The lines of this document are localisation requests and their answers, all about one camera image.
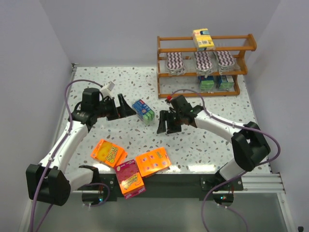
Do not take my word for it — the blue green sponge pack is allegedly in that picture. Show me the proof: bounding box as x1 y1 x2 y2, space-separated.
132 99 155 125
216 75 234 91
198 76 215 92

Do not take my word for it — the orange Scrub Mommy box back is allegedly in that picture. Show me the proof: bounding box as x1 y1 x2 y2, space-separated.
135 147 171 178

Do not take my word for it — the orange Scrub Daddy box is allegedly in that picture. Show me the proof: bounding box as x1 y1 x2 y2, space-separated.
90 139 127 168

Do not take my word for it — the silver scourer pack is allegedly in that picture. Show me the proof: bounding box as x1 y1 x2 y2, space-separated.
166 52 186 75

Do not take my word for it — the pink grey zigzag sponge pack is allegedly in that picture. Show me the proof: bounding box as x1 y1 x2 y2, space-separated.
214 51 236 73

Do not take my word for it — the pink Scrub Mommy box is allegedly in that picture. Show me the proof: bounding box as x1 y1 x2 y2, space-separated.
115 159 146 199

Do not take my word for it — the yellow sponge pack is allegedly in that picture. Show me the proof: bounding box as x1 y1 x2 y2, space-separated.
192 28 215 51

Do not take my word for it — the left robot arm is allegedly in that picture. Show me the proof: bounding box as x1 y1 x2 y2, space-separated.
26 88 136 206

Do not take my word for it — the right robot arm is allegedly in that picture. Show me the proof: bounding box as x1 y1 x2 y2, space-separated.
157 95 271 184

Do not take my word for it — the orange wooden shelf rack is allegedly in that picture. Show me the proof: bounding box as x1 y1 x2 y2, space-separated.
156 34 257 98

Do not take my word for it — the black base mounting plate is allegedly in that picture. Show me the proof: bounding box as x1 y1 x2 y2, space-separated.
78 174 244 202

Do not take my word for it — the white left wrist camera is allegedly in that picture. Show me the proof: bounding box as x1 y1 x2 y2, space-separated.
100 81 115 98

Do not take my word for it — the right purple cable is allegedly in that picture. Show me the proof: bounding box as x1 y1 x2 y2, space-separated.
166 88 281 232

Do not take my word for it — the purple cable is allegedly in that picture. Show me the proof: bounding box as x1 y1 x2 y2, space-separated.
28 79 112 232
166 88 281 232

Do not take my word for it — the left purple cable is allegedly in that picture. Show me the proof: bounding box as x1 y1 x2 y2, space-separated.
28 79 112 232

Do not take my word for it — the aluminium rail frame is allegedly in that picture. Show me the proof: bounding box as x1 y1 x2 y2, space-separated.
241 174 285 193

